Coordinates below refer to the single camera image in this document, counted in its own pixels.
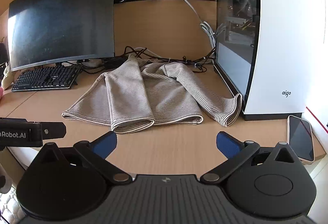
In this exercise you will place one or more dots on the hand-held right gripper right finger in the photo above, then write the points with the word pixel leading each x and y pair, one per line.
pixel 226 146

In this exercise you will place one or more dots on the smartphone in cream case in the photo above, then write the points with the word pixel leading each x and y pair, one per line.
pixel 301 137

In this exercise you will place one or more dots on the white quilted cushion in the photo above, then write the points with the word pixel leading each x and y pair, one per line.
pixel 7 210

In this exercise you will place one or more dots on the beige striped garment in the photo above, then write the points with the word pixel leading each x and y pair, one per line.
pixel 166 101

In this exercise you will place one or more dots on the cream figurine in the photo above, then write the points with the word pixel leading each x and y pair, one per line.
pixel 6 78

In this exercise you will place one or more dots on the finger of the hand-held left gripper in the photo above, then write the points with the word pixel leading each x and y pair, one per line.
pixel 54 130

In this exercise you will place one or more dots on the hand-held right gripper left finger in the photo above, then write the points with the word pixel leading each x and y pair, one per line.
pixel 106 144

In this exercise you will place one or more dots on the black curved monitor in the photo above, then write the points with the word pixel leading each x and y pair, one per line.
pixel 64 14

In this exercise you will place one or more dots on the pink object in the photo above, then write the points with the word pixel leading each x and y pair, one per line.
pixel 1 93

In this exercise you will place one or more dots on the white box with red edge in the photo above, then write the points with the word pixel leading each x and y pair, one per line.
pixel 319 121

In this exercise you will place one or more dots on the black keyboard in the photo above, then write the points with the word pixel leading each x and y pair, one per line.
pixel 46 78

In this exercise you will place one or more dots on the computer monitor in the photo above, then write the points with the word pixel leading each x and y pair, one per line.
pixel 281 34

